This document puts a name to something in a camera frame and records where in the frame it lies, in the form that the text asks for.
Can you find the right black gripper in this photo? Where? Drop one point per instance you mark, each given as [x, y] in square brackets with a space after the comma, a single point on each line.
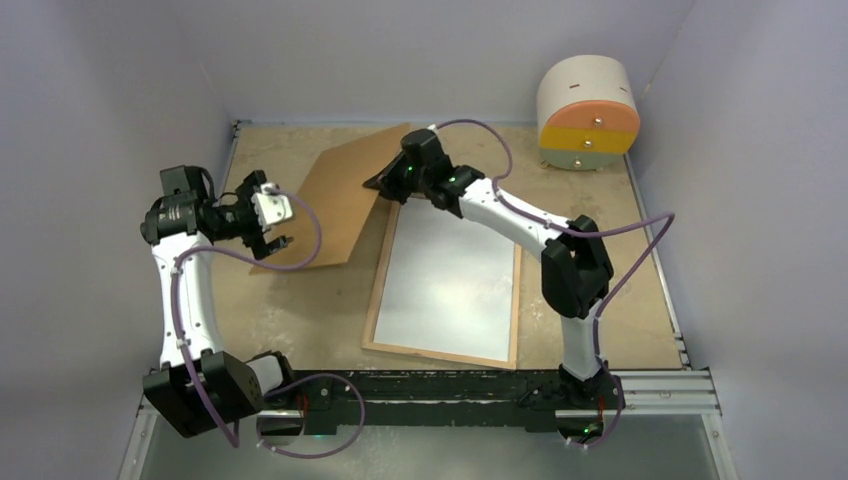
[386, 183]

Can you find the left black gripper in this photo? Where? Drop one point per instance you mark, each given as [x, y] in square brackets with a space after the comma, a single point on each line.
[255, 239]

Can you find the wooden picture frame with glass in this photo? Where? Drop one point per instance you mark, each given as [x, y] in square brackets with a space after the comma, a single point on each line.
[378, 305]

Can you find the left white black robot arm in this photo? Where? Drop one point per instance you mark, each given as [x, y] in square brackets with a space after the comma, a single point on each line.
[198, 386]

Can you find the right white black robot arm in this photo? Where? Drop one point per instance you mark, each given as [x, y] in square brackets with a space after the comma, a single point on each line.
[576, 269]

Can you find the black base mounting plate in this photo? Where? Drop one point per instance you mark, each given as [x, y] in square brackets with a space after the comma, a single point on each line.
[536, 400]

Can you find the round mini drawer cabinet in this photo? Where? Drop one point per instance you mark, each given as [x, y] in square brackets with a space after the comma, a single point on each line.
[587, 118]

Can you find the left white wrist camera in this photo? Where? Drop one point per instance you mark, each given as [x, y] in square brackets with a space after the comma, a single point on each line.
[271, 206]

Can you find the aluminium rail bar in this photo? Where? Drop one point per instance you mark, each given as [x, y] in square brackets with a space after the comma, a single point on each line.
[663, 393]

